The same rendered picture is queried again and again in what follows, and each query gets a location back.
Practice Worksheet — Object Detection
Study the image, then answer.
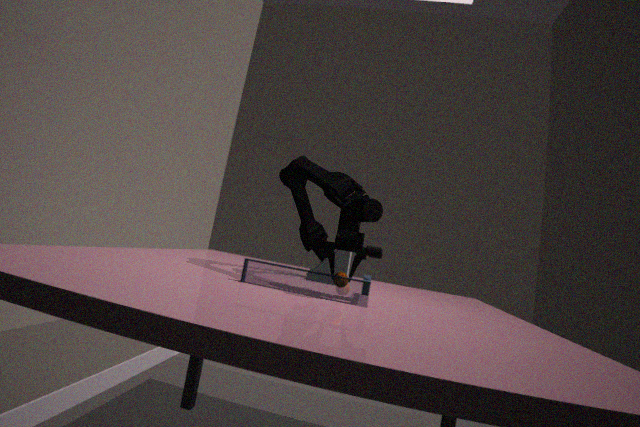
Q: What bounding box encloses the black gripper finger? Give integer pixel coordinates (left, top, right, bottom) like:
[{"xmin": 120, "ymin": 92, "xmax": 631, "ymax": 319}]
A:
[
  {"xmin": 349, "ymin": 256, "xmax": 367, "ymax": 278},
  {"xmin": 323, "ymin": 251, "xmax": 335, "ymax": 275}
]

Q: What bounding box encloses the blue-grey l-shaped wall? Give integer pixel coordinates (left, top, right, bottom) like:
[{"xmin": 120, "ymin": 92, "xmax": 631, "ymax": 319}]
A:
[{"xmin": 241, "ymin": 259, "xmax": 372, "ymax": 283}]

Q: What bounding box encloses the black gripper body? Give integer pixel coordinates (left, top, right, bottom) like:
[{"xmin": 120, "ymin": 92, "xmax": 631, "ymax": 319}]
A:
[{"xmin": 309, "ymin": 220, "xmax": 383, "ymax": 259}]

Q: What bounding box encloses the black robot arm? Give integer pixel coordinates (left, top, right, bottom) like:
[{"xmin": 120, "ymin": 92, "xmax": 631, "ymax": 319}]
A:
[{"xmin": 279, "ymin": 155, "xmax": 383, "ymax": 263}]

